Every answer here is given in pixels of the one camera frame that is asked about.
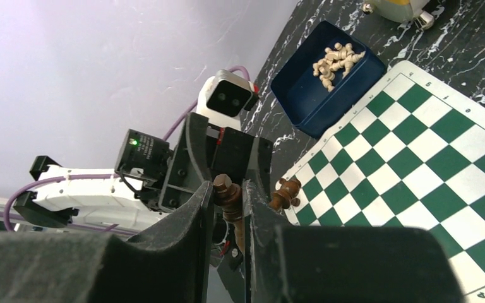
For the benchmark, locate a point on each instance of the pile of light chess pieces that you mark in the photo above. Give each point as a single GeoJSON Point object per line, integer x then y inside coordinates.
{"type": "Point", "coordinates": [339, 58]}

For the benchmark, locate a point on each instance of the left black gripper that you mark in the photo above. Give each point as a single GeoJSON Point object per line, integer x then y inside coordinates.
{"type": "Point", "coordinates": [164, 178]}

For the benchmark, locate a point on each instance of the brown chess piece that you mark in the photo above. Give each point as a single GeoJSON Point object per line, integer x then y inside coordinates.
{"type": "Point", "coordinates": [229, 197]}

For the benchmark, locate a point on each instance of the dark blue plastic bin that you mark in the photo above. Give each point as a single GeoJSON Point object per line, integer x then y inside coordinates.
{"type": "Point", "coordinates": [312, 103]}

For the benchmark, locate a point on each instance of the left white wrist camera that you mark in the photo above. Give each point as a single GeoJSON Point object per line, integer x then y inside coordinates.
{"type": "Point", "coordinates": [224, 96]}

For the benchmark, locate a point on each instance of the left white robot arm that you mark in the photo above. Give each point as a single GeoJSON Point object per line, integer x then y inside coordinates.
{"type": "Point", "coordinates": [59, 197]}

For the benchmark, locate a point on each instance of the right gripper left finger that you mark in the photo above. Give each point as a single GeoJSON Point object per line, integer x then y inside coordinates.
{"type": "Point", "coordinates": [167, 262]}

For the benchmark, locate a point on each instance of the green white chess board mat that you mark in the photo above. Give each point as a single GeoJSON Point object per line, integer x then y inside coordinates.
{"type": "Point", "coordinates": [410, 153]}

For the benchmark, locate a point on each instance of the brown knight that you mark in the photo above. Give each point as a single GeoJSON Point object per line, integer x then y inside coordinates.
{"type": "Point", "coordinates": [287, 194]}

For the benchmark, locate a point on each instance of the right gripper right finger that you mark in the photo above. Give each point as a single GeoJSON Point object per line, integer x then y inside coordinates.
{"type": "Point", "coordinates": [290, 263]}

